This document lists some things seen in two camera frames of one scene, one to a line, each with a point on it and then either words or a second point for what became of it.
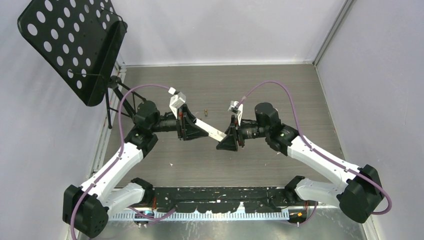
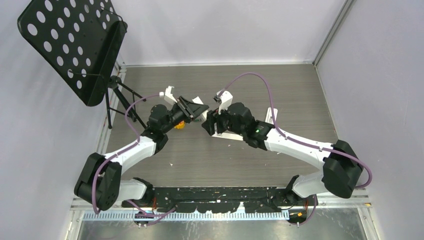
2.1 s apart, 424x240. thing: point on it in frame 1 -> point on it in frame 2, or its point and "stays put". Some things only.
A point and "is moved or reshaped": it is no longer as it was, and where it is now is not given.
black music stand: (75, 42) stays put
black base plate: (221, 199) stays put
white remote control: (212, 132) is moved or reshaped
